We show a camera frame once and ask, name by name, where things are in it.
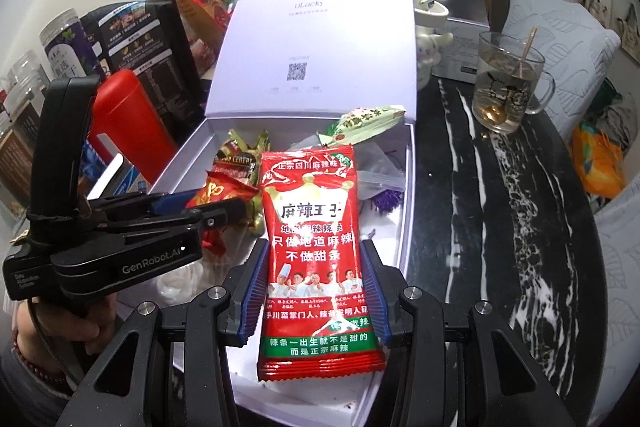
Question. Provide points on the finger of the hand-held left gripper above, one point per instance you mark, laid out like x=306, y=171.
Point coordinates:
x=167, y=202
x=220, y=213

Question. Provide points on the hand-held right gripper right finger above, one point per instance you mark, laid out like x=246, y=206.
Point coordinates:
x=376, y=297

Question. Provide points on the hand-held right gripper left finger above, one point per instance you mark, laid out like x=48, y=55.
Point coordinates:
x=252, y=297

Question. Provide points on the orange red snack packet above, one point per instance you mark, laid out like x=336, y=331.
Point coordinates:
x=225, y=192

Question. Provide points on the gold candy packet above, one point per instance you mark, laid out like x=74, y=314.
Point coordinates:
x=237, y=157

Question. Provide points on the white fabric sachet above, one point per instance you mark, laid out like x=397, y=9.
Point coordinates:
x=175, y=282

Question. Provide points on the large red snack packet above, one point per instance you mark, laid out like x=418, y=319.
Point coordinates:
x=315, y=232

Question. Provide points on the frosted zip bag with pastry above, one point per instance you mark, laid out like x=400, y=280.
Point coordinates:
x=380, y=172

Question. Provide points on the green snack packet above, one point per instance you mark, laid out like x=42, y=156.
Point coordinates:
x=360, y=124

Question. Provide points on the lavender gift box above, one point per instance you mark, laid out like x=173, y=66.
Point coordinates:
x=310, y=7

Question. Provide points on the person's left forearm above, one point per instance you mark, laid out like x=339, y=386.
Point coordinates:
x=25, y=397

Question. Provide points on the person's left hand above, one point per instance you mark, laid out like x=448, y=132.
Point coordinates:
x=97, y=322

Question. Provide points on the blue white carton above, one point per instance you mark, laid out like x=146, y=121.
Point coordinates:
x=135, y=179

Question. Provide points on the red canister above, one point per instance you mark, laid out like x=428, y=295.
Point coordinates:
x=130, y=117

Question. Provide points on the brown label jar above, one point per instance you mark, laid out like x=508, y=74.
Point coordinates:
x=20, y=147

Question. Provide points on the black snack box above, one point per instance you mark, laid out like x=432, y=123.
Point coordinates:
x=150, y=47

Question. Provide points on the purple label jar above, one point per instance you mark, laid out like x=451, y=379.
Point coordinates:
x=65, y=42

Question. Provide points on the glass mug with spoon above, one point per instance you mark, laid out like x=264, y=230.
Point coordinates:
x=505, y=92

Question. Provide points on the white figurine cup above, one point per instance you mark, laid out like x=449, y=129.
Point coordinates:
x=432, y=47

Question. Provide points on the orange bag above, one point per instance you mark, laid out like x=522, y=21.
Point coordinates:
x=597, y=162

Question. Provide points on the silver white box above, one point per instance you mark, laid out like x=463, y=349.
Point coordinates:
x=465, y=42

